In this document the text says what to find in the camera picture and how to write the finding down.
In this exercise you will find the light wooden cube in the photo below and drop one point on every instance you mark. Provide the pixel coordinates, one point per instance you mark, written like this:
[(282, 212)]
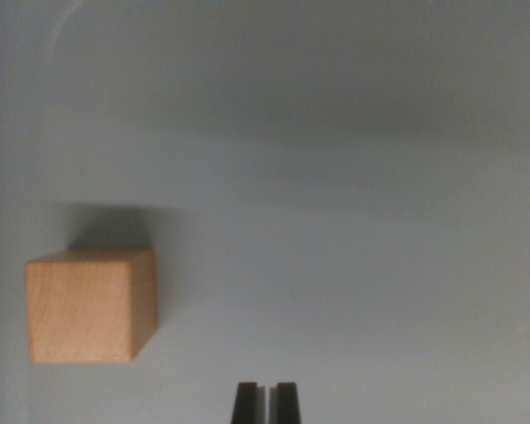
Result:
[(84, 309)]

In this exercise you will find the white plastic tray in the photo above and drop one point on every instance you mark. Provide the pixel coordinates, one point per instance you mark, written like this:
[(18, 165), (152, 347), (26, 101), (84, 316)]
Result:
[(335, 243)]

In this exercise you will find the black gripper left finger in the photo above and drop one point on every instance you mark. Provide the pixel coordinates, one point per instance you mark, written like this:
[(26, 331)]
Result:
[(246, 406)]

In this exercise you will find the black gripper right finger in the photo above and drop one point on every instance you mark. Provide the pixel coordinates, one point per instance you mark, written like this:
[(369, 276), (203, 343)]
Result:
[(287, 406)]

